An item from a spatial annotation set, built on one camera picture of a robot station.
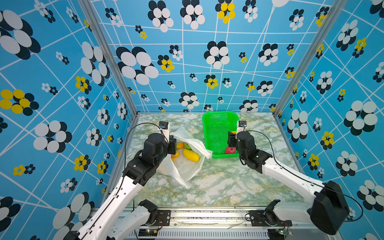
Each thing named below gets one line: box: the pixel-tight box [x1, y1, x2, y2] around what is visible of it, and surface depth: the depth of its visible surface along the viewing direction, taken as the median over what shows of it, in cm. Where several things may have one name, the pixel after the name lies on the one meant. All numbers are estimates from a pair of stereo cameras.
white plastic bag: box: [157, 127, 213, 189], surface depth 84 cm
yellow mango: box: [182, 149, 201, 162], surface depth 93 cm
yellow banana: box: [176, 142, 185, 149], surface depth 98 cm
